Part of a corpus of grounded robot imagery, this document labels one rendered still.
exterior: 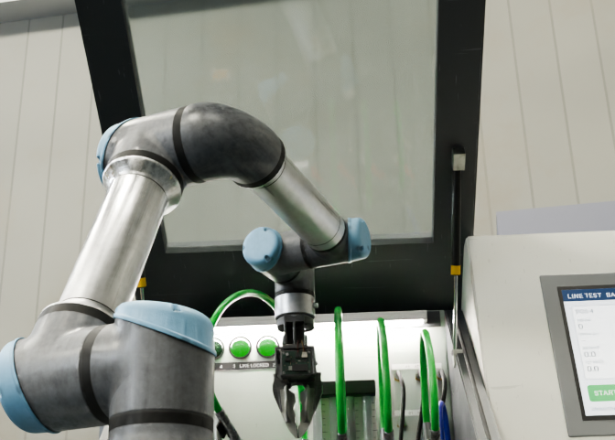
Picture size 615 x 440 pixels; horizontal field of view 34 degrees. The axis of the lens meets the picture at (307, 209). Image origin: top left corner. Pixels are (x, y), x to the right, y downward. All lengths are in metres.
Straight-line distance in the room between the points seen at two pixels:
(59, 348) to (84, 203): 4.02
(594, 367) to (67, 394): 1.11
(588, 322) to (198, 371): 1.07
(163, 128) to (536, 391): 0.89
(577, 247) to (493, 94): 2.94
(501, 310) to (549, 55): 3.21
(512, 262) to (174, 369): 1.11
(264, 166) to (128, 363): 0.45
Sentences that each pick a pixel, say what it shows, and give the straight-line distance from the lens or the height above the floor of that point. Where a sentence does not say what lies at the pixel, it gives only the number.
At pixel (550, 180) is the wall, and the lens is 4.81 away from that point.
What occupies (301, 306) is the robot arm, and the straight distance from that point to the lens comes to 1.85.
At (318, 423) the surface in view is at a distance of 2.15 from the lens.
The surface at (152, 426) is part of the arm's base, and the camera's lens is 1.11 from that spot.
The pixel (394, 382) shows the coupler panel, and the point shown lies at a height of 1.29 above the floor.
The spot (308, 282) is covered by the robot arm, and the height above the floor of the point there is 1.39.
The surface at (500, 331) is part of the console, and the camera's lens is 2.00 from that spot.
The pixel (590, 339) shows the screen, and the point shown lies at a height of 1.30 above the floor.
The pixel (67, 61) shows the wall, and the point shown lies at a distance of 5.67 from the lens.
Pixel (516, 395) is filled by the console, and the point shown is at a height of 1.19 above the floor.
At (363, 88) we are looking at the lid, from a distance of 1.96.
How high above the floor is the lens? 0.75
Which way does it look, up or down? 24 degrees up
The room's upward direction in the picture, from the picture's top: 1 degrees counter-clockwise
